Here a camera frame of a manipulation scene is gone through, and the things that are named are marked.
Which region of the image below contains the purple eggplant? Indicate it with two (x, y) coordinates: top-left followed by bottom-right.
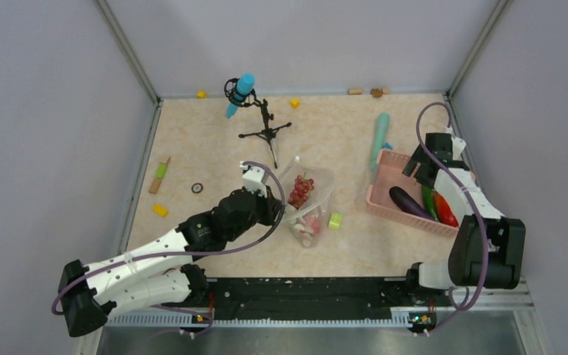
(389, 186), (435, 221)

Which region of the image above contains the red grape bunch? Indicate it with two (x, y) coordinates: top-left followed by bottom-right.
(287, 173), (314, 210)

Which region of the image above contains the clear zip top bag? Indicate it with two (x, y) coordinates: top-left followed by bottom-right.
(279, 155), (335, 248)

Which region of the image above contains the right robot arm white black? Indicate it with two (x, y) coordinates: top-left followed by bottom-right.
(402, 132), (526, 305)

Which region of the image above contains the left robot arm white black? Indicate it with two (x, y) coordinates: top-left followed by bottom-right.
(52, 189), (285, 337)

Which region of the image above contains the green cucumber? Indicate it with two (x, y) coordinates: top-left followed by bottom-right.
(421, 185), (439, 222)

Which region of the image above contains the pink plastic basket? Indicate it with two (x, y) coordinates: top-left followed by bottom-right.
(366, 149), (459, 237)

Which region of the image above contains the teal cylinder tube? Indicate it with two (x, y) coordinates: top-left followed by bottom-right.
(370, 112), (390, 183)

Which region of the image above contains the poker chip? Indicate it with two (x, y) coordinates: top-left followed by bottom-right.
(191, 183), (203, 194)

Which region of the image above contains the red pepper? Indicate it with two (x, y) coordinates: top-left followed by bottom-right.
(433, 192), (459, 228)

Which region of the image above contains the brown wooden piece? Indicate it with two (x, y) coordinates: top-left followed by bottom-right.
(370, 87), (391, 98)

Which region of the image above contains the yellow block near left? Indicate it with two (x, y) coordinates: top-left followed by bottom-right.
(152, 203), (169, 217)

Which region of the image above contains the green and wood block stick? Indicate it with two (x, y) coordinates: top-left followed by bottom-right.
(148, 155), (171, 195)

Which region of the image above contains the wooden cork cylinder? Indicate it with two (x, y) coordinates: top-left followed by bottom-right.
(348, 87), (363, 95)

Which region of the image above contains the lime green toy brick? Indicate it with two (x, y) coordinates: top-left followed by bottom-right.
(328, 212), (342, 230)

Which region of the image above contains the black microphone tripod stand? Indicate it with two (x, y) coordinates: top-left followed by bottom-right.
(238, 89), (292, 169)

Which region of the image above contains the blue microphone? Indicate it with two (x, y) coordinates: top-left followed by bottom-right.
(224, 72), (255, 119)

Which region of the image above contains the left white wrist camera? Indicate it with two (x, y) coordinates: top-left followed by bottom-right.
(240, 161), (271, 198)

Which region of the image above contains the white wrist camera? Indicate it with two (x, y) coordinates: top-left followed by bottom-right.
(444, 126), (467, 160)
(240, 161), (271, 198)

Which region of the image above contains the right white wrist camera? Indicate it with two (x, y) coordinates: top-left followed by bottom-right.
(444, 126), (467, 160)

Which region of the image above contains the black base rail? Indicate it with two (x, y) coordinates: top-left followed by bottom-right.
(209, 277), (413, 321)

